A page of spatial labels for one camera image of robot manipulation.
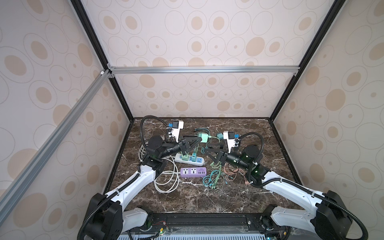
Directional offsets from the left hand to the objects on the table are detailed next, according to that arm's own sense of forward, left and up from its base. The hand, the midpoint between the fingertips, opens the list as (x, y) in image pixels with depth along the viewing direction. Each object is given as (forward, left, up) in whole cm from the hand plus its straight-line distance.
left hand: (203, 141), depth 63 cm
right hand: (-1, -2, -5) cm, 6 cm away
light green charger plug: (+8, +9, -29) cm, 31 cm away
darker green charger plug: (+2, 0, 0) cm, 2 cm away
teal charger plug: (+7, +4, -28) cm, 29 cm away
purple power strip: (0, +5, -32) cm, 33 cm away
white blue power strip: (+7, +1, -32) cm, 33 cm away
